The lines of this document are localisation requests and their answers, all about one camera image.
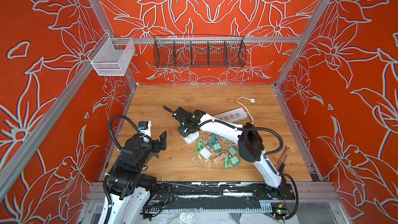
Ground teal cable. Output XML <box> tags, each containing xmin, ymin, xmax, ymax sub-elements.
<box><xmin>205</xmin><ymin>134</ymin><xmax>220</xmax><ymax>149</ymax></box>

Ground white charger plug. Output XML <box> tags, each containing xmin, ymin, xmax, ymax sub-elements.
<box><xmin>199</xmin><ymin>147</ymin><xmax>212</xmax><ymax>161</ymax></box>

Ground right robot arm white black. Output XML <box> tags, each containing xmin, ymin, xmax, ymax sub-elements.
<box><xmin>163</xmin><ymin>106</ymin><xmax>289</xmax><ymax>192</ymax></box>

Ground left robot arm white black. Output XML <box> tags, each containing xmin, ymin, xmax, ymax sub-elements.
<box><xmin>99</xmin><ymin>115</ymin><xmax>172</xmax><ymax>224</ymax></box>

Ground green charger plug middle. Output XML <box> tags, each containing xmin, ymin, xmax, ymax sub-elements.
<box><xmin>228</xmin><ymin>146</ymin><xmax>238</xmax><ymax>157</ymax></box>

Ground green charger plug lower right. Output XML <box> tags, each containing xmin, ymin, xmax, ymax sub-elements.
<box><xmin>230</xmin><ymin>156</ymin><xmax>240</xmax><ymax>167</ymax></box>

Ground white square socket cube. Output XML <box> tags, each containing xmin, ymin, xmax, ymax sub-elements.
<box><xmin>181</xmin><ymin>132</ymin><xmax>200</xmax><ymax>145</ymax></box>

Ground white multicolour power strip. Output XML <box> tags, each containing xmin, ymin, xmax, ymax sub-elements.
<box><xmin>214</xmin><ymin>107</ymin><xmax>248</xmax><ymax>123</ymax></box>

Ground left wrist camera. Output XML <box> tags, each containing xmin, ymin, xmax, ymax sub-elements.
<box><xmin>138</xmin><ymin>121</ymin><xmax>151</xmax><ymax>137</ymax></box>

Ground pink coiled cable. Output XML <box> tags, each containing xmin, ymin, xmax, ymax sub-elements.
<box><xmin>212</xmin><ymin>151</ymin><xmax>230</xmax><ymax>165</ymax></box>

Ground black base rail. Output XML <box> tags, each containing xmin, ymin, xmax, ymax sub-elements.
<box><xmin>146</xmin><ymin>181</ymin><xmax>295</xmax><ymax>215</ymax></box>

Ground white power strip cable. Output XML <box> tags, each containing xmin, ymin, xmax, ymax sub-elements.
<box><xmin>235</xmin><ymin>96</ymin><xmax>257</xmax><ymax>125</ymax></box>

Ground black wire wall basket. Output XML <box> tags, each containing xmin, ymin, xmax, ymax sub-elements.
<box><xmin>153</xmin><ymin>34</ymin><xmax>247</xmax><ymax>68</ymax></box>

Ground clear plastic wall bin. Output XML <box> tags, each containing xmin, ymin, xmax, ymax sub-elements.
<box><xmin>88</xmin><ymin>32</ymin><xmax>136</xmax><ymax>76</ymax></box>

